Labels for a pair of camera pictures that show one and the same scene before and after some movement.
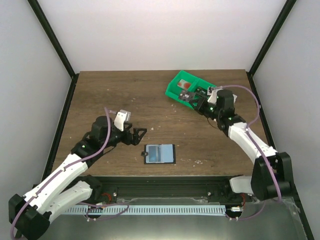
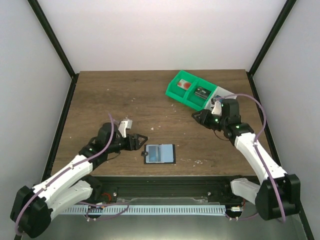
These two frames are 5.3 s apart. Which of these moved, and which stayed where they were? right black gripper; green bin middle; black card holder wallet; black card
Moved: right black gripper
Stayed: green bin middle; black card; black card holder wallet
